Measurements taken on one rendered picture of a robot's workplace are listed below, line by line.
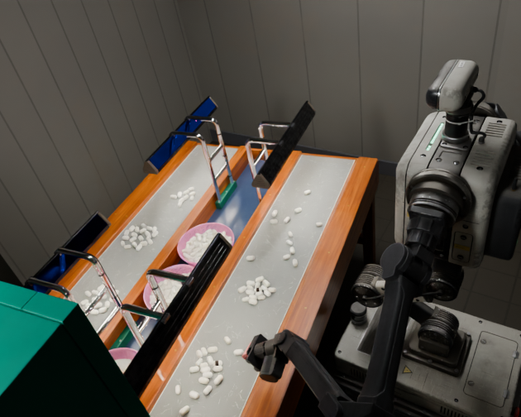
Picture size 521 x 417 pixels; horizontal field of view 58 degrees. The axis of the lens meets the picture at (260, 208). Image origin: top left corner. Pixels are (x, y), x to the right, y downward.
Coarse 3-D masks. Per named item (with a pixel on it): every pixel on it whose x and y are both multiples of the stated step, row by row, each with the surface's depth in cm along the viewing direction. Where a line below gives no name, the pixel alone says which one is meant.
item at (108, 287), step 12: (60, 252) 173; (72, 252) 171; (84, 252) 171; (96, 264) 169; (48, 288) 160; (60, 288) 158; (108, 288) 177; (72, 300) 160; (96, 300) 172; (120, 300) 185; (84, 312) 168; (120, 312) 186; (120, 336) 189; (132, 336) 193
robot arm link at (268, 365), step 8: (280, 336) 138; (272, 344) 139; (280, 352) 139; (264, 360) 140; (272, 360) 139; (280, 360) 138; (288, 360) 139; (264, 368) 138; (272, 368) 136; (280, 368) 137; (264, 376) 138; (272, 376) 136; (280, 376) 136
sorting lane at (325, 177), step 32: (320, 160) 256; (352, 160) 251; (288, 192) 239; (320, 192) 235; (288, 224) 220; (256, 256) 208; (224, 288) 197; (288, 288) 191; (224, 320) 184; (256, 320) 181; (192, 352) 175; (224, 352) 173; (192, 384) 165; (224, 384) 163; (160, 416) 158; (192, 416) 156; (224, 416) 154
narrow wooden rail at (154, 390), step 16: (288, 160) 257; (288, 176) 248; (272, 192) 237; (256, 208) 229; (256, 224) 220; (240, 240) 214; (240, 256) 208; (224, 272) 200; (208, 288) 195; (208, 304) 188; (192, 320) 183; (192, 336) 178; (176, 352) 173; (160, 368) 169; (160, 384) 164; (144, 400) 160
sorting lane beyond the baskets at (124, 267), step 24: (192, 168) 271; (216, 168) 267; (168, 192) 256; (144, 216) 244; (168, 216) 240; (120, 240) 232; (144, 240) 229; (168, 240) 226; (120, 264) 218; (144, 264) 216; (72, 288) 211; (96, 288) 209; (120, 288) 207
